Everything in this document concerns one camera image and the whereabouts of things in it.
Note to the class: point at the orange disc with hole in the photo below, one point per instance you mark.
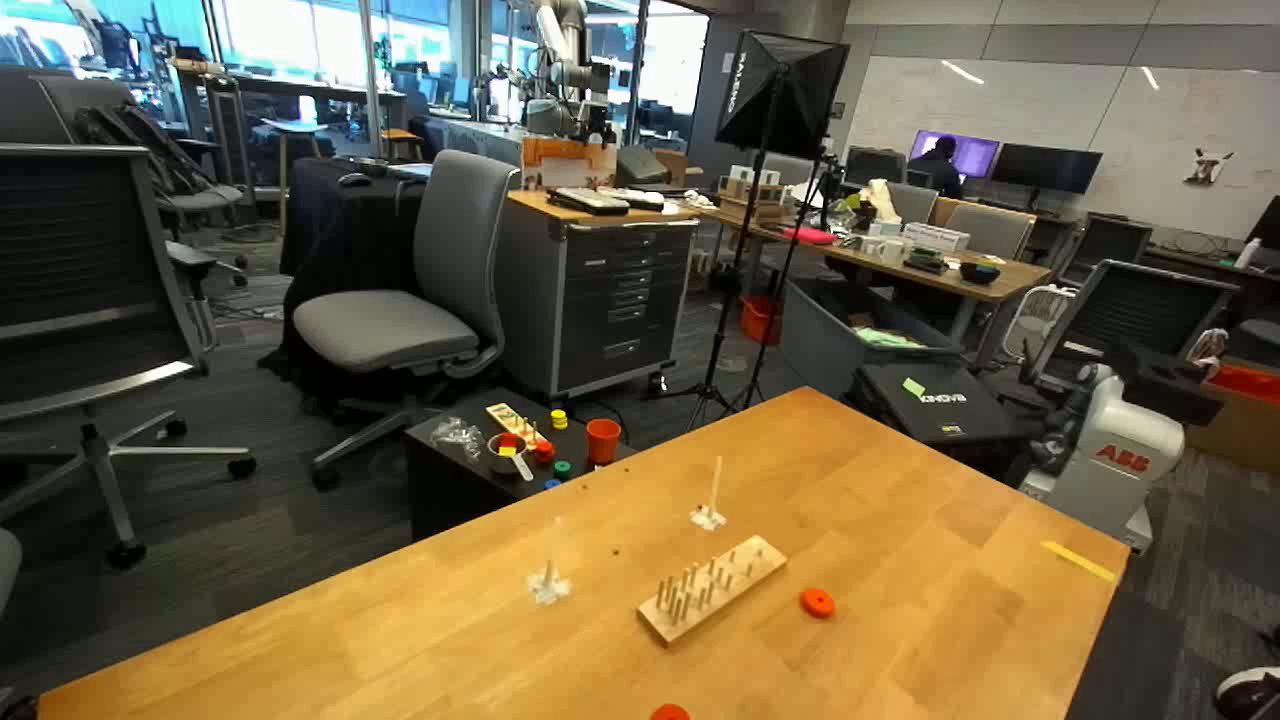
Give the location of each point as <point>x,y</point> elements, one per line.
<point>816,601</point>

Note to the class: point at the white ABB robot base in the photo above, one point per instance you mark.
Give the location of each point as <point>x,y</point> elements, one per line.
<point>1114,462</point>

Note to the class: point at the wooden peg rack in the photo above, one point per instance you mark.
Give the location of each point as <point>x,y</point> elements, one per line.
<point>698,593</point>

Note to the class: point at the orange disc at table edge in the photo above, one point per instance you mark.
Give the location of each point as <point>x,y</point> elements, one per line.
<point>669,712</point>

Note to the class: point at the orange cup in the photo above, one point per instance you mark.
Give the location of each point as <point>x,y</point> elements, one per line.
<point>602,436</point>

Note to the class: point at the grey drawer cabinet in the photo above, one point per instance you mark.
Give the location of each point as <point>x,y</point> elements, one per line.
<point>589,302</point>

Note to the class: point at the red bucket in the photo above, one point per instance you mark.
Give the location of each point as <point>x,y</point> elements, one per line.
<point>759,316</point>

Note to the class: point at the clear plastic stand far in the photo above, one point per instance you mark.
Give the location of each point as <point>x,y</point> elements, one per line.
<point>708,513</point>

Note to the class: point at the black low side table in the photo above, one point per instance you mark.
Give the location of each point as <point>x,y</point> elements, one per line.
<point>462,462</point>

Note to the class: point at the grey office chair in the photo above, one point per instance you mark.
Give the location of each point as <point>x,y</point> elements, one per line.
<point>433,332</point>

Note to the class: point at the black softbox light stand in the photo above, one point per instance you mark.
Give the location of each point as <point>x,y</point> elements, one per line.
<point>778,103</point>

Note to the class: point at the purple computer monitor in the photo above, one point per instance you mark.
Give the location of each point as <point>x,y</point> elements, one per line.
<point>952,154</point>

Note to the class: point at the yellow tape strip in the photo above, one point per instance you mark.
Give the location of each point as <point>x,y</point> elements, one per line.
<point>1079,561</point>

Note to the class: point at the black mesh office chair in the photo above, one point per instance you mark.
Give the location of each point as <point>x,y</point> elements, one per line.
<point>90,308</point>

